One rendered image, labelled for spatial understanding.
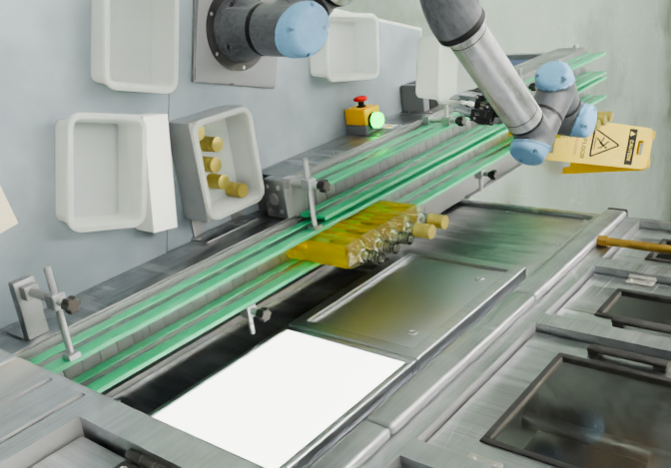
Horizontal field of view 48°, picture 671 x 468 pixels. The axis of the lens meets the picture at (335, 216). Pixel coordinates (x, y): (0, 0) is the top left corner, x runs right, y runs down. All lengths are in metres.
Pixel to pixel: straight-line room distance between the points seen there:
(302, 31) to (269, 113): 0.33
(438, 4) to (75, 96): 0.71
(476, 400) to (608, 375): 0.25
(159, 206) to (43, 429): 0.86
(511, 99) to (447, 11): 0.24
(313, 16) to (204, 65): 0.27
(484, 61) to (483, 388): 0.60
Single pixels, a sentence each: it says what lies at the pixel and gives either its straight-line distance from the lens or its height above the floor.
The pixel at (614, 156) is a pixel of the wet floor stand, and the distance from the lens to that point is 5.03.
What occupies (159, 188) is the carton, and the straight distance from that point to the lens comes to 1.60.
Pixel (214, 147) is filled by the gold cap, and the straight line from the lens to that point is 1.68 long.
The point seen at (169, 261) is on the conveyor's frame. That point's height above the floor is 0.81.
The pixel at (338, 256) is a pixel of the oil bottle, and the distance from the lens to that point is 1.66.
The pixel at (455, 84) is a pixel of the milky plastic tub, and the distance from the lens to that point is 2.00.
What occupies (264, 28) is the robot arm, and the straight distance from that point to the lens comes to 1.65.
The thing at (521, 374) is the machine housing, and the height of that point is 1.48.
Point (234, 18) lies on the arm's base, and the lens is 1.72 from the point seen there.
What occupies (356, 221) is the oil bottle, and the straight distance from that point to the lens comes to 1.78.
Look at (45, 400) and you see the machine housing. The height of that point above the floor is 1.37.
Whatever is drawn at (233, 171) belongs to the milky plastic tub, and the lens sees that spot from 1.78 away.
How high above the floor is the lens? 2.08
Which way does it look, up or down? 39 degrees down
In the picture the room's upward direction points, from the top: 98 degrees clockwise
